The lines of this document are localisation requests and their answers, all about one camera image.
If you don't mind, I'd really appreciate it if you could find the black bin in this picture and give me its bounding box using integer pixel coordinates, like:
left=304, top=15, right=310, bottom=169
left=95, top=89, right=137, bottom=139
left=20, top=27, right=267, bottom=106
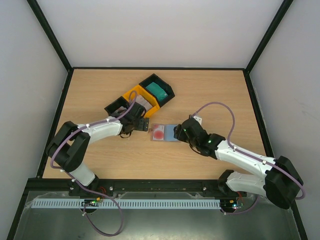
left=104, top=96, right=130, bottom=118
left=139, top=73, right=175, bottom=108

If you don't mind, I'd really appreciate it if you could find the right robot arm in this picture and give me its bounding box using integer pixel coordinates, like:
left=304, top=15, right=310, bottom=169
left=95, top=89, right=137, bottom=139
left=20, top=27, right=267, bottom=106
left=173, top=117, right=303, bottom=209

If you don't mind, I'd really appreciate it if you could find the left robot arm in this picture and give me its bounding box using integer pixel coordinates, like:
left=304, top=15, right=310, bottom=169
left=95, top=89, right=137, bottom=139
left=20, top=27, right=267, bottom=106
left=46, top=103, right=147, bottom=187

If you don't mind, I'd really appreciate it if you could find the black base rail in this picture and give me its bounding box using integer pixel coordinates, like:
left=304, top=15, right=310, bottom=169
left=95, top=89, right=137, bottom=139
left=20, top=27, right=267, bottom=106
left=24, top=178, right=247, bottom=199

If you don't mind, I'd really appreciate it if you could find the teal card stack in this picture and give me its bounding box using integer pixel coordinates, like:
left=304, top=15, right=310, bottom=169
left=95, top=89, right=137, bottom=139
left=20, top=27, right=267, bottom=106
left=145, top=82, right=168, bottom=102

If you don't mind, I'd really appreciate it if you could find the white pink card stack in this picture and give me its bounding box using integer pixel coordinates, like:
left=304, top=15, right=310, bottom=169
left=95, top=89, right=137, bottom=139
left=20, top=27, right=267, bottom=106
left=135, top=95, right=153, bottom=112

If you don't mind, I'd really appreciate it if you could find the purple cable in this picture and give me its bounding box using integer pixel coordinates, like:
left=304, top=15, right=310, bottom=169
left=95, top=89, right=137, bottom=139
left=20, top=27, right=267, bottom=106
left=50, top=90, right=138, bottom=236
left=192, top=101, right=307, bottom=216

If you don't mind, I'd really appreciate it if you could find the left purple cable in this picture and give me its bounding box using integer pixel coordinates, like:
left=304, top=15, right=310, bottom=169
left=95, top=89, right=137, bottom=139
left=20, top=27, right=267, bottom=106
left=50, top=90, right=138, bottom=236

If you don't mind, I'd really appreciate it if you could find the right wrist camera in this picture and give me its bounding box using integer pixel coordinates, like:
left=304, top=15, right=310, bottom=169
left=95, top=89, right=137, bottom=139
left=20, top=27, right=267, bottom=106
left=192, top=115, right=203, bottom=125

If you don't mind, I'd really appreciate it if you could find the yellow bin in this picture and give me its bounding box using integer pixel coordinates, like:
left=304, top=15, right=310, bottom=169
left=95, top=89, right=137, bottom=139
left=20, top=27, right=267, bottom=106
left=122, top=84, right=160, bottom=118

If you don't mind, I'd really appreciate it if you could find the black enclosure frame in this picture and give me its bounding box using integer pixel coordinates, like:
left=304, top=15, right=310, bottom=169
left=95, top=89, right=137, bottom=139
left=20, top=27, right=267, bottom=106
left=7, top=0, right=293, bottom=240

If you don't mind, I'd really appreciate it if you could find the grey slotted cable duct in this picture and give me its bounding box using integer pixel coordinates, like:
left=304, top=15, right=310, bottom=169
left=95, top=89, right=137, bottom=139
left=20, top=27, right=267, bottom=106
left=31, top=198, right=221, bottom=210

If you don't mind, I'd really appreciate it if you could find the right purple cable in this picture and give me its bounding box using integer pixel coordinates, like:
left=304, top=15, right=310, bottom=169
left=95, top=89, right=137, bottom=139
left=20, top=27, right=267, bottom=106
left=192, top=101, right=307, bottom=216

